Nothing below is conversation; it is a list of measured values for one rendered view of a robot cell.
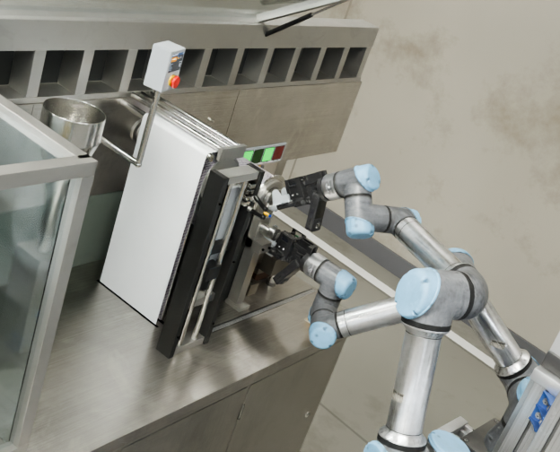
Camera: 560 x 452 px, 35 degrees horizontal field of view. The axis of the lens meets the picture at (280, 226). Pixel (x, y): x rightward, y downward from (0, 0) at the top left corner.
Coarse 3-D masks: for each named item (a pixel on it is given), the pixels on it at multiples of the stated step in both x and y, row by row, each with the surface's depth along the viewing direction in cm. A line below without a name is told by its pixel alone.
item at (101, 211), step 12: (120, 192) 259; (96, 204) 254; (108, 204) 258; (84, 216) 252; (96, 216) 256; (108, 216) 260; (84, 228) 255; (96, 228) 259; (108, 228) 263; (84, 240) 258; (96, 240) 262; (108, 240) 266; (84, 252) 260; (96, 252) 265
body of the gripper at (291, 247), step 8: (288, 232) 265; (280, 240) 264; (288, 240) 261; (296, 240) 263; (304, 240) 262; (280, 248) 264; (288, 248) 262; (296, 248) 262; (304, 248) 262; (312, 248) 259; (288, 256) 263; (296, 256) 263; (304, 256) 259
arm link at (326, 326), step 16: (368, 304) 246; (384, 304) 243; (320, 320) 247; (336, 320) 246; (352, 320) 244; (368, 320) 244; (384, 320) 243; (400, 320) 243; (320, 336) 245; (336, 336) 246
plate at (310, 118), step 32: (192, 96) 262; (224, 96) 275; (256, 96) 288; (288, 96) 303; (320, 96) 319; (352, 96) 337; (128, 128) 248; (224, 128) 283; (256, 128) 297; (288, 128) 313; (320, 128) 331; (96, 160) 244; (288, 160) 324; (96, 192) 250
